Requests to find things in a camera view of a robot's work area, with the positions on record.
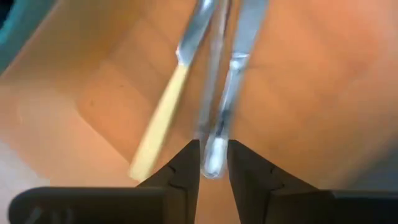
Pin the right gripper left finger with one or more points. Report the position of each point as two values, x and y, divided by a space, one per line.
189 168

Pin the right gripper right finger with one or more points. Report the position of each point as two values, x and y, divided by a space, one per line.
248 177

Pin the silver table knife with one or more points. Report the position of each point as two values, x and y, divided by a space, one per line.
217 46
214 161

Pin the orange translucent plastic bin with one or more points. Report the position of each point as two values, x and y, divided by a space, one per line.
311 93

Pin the light teal plastic bin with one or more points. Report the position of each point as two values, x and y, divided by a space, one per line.
18 25

